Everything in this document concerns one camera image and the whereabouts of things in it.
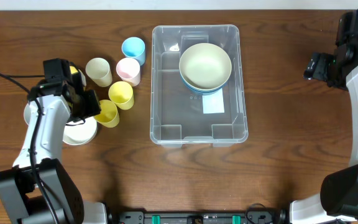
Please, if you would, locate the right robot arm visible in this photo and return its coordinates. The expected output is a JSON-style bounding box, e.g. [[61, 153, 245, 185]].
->
[[289, 10, 358, 223]]

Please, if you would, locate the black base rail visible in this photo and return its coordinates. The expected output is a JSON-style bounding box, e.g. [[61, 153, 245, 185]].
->
[[114, 208, 290, 224]]

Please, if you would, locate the cream cup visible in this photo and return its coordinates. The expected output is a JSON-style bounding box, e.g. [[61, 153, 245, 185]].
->
[[85, 58, 112, 87]]

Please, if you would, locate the pink cup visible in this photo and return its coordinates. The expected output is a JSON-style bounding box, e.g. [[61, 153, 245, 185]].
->
[[116, 58, 140, 86]]

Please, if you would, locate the white label in container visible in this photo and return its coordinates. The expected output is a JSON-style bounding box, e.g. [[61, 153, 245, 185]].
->
[[202, 89, 224, 114]]

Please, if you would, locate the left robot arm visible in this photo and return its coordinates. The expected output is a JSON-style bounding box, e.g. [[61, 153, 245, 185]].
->
[[0, 58, 109, 223]]

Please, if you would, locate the clear plastic storage container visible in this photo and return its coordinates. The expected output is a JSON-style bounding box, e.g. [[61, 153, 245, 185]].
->
[[150, 24, 249, 147]]

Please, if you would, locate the dark blue bowl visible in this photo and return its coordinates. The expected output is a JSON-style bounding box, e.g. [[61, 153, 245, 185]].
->
[[183, 82, 226, 95], [181, 78, 229, 91]]

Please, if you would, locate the yellow bowl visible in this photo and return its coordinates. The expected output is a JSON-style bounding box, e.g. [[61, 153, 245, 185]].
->
[[70, 65, 86, 90]]

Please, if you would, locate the grey bowl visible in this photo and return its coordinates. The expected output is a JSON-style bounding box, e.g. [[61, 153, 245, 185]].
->
[[24, 104, 31, 125]]

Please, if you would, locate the white bowl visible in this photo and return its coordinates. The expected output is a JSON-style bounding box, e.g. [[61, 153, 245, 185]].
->
[[63, 117, 98, 146]]

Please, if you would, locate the yellow cup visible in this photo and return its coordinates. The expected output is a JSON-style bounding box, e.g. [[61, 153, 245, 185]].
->
[[94, 100, 119, 128], [108, 81, 134, 110]]

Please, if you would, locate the light blue cup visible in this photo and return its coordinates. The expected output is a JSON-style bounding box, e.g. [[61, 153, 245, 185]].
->
[[121, 37, 146, 66]]

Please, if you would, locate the beige bowl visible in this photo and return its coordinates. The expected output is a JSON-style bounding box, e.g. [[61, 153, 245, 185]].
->
[[178, 43, 232, 91]]

